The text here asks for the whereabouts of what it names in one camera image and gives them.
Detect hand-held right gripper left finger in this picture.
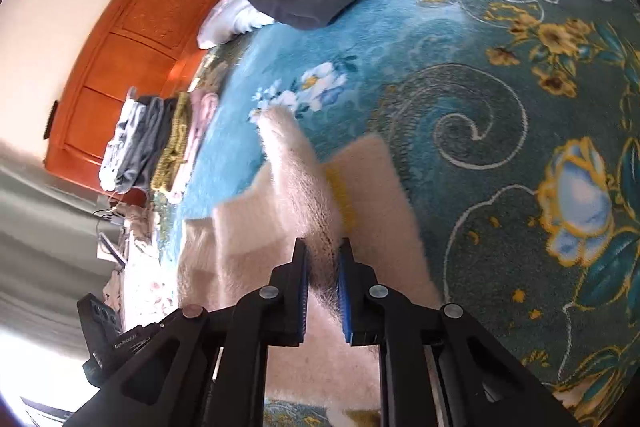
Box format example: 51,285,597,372
60,237,308,427

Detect wooden headboard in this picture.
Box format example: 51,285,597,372
44,0,251,198

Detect cream fuzzy sweater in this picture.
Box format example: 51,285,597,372
177,107,443,410

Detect teal floral bed blanket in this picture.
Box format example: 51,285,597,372
150,0,640,427

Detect pink floral cloth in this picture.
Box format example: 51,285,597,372
102,202,186,323

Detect grey curtain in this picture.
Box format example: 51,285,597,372
0,139,126,378

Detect stack of folded clothes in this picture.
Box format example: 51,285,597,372
98,88,221,205

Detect charger plug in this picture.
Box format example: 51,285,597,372
92,204,126,233

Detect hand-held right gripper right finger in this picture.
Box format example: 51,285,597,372
336,238,581,427

